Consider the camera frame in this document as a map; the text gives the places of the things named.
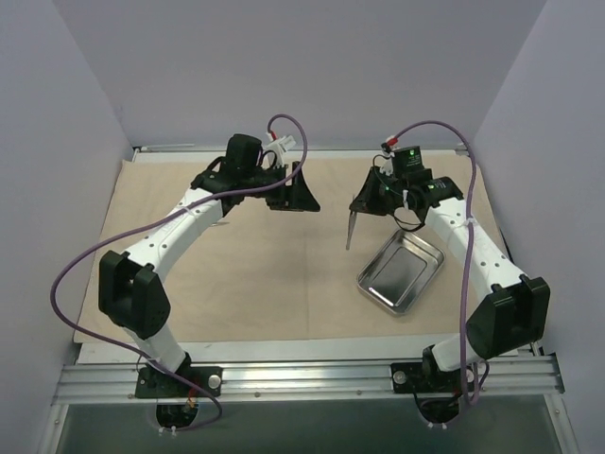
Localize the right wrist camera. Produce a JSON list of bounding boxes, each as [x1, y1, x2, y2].
[[379, 137, 433, 185]]

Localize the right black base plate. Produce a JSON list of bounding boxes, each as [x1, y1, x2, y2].
[[389, 360, 462, 394]]

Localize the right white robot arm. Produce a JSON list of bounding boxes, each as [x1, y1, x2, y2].
[[350, 166, 550, 391]]

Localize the metal instrument tray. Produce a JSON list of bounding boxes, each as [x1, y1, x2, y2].
[[356, 230, 445, 317]]

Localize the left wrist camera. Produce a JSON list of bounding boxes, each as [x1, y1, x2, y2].
[[265, 135, 297, 159]]

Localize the back aluminium rail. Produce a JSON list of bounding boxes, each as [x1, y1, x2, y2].
[[133, 144, 196, 153]]

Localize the steel tweezers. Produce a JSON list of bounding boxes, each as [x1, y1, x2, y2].
[[345, 211, 357, 251]]

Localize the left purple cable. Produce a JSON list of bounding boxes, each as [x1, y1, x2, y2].
[[50, 114, 309, 432]]

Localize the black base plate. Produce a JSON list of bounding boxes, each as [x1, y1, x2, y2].
[[134, 366, 223, 399], [389, 360, 462, 394]]

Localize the purple cable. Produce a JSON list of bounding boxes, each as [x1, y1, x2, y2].
[[50, 114, 309, 432], [387, 120, 486, 429]]

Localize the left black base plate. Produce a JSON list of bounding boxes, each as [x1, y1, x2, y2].
[[134, 366, 223, 399]]

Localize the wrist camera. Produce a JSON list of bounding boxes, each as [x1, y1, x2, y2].
[[379, 137, 433, 185], [265, 135, 297, 159]]

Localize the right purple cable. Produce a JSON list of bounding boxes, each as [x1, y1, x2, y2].
[[387, 120, 486, 429]]

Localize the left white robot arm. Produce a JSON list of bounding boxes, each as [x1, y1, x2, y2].
[[98, 134, 320, 396]]

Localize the front aluminium rail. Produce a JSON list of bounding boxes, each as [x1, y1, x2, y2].
[[53, 356, 564, 405]]

